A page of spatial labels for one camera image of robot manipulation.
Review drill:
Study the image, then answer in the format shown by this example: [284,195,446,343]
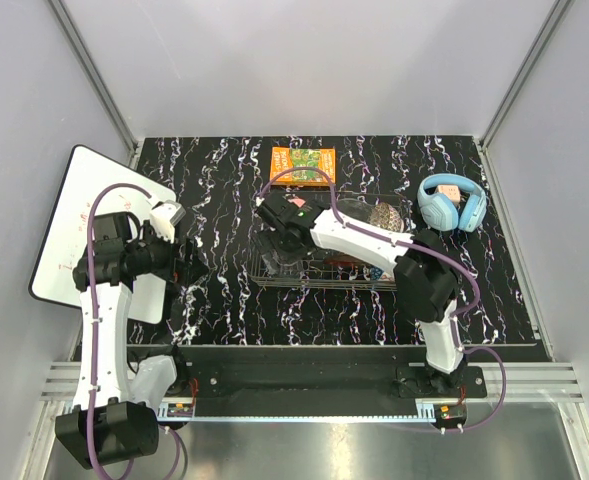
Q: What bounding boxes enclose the clear glass cup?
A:
[261,250,305,278]

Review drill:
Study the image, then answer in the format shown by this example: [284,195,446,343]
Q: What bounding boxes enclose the wire dish rack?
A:
[248,190,409,291]

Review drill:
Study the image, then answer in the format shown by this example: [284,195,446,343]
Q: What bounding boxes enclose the red floral plate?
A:
[323,254,363,268]

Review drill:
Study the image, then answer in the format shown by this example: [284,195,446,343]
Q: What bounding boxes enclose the blue triangle pattern bowl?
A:
[366,266,394,282]

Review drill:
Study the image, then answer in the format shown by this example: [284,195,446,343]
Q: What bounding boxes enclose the beige patterned bowl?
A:
[368,202,404,233]

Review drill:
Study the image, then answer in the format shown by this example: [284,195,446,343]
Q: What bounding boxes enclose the pink plastic cup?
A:
[288,197,305,208]

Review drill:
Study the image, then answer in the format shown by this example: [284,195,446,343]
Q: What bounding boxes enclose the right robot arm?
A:
[256,192,465,397]

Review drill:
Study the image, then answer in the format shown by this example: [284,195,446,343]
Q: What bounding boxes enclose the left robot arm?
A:
[55,201,208,477]

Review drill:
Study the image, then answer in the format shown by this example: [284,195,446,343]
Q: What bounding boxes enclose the orange patterned box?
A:
[270,147,336,187]

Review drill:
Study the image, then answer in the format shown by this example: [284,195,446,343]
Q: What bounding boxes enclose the white board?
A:
[28,145,177,324]

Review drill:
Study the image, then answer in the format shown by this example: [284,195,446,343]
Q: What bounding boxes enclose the light blue headphones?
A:
[417,173,488,233]

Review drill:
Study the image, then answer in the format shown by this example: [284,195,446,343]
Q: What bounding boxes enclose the pink cube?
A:
[436,184,461,206]

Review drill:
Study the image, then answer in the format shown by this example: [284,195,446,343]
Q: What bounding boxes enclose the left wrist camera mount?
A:
[149,201,186,243]

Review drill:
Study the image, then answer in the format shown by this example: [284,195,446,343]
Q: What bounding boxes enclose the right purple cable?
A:
[256,167,508,434]

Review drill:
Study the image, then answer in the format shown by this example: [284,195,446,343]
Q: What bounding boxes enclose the purple cable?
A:
[83,182,188,480]
[256,167,508,434]

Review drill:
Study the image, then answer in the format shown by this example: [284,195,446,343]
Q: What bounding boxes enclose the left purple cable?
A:
[83,182,188,480]

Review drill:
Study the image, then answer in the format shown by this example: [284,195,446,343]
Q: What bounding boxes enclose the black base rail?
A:
[127,345,488,422]

